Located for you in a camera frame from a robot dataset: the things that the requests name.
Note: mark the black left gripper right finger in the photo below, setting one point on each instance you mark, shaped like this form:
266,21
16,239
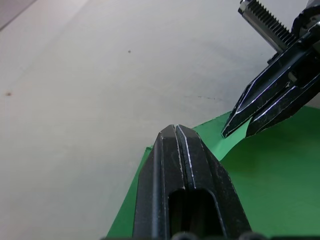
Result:
212,187

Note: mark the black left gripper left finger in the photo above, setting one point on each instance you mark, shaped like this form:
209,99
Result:
150,190

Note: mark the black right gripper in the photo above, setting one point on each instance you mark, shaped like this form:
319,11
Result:
265,27

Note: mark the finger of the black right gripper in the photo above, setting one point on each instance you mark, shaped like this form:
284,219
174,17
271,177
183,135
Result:
280,107

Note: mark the green paper sheet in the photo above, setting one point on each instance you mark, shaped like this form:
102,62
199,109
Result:
275,187

